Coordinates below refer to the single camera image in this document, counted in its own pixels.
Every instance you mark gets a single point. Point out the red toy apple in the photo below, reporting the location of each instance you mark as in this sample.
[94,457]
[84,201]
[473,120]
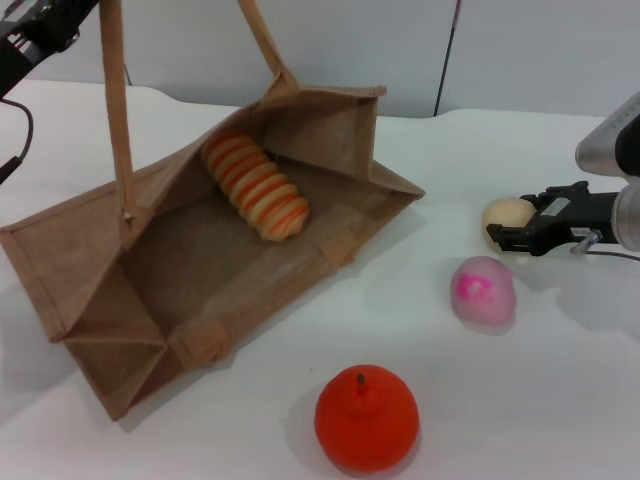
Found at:
[367,425]

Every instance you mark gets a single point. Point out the brown jute tote bag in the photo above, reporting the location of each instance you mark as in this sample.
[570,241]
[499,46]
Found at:
[225,280]

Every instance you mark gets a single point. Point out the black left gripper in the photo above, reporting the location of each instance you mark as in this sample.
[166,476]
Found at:
[20,35]

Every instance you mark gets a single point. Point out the beige round egg yolk pastry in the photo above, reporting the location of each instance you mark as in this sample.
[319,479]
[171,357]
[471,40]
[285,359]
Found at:
[507,215]

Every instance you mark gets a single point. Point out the orange striped bread roll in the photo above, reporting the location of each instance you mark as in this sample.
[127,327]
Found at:
[255,190]

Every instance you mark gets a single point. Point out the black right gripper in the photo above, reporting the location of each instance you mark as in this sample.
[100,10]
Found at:
[575,215]

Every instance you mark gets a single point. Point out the pink toy peach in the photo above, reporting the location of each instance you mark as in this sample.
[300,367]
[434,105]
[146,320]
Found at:
[482,295]

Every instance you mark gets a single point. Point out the thin dark wall strip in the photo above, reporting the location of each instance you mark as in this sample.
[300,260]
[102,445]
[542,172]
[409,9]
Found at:
[128,75]
[446,60]

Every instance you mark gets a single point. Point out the silver black wrist camera housing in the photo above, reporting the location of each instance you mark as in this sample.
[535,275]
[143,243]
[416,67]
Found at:
[605,145]

